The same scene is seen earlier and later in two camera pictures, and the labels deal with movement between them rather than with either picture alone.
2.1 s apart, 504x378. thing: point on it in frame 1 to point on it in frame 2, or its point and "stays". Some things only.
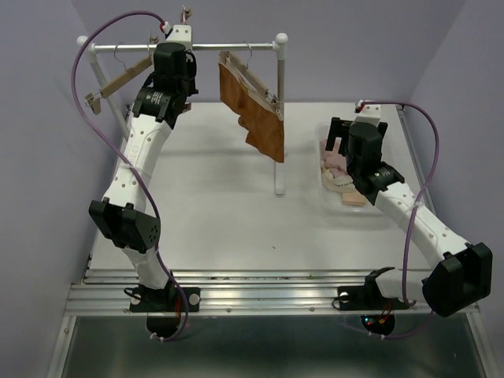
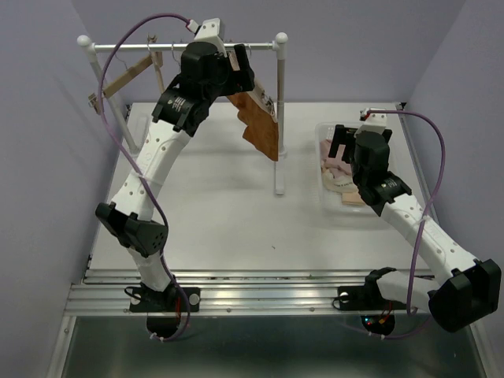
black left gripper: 189,61 to 244,78
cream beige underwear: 342,185 stays
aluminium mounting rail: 239,292 stays
